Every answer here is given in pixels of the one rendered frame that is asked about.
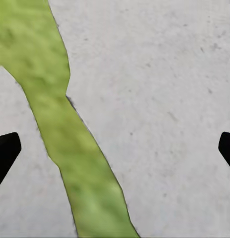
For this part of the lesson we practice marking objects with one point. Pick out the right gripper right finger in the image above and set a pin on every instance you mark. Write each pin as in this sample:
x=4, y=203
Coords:
x=224, y=146

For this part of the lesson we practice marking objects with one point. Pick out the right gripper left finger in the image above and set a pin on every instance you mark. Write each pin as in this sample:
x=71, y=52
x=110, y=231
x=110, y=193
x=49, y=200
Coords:
x=10, y=147

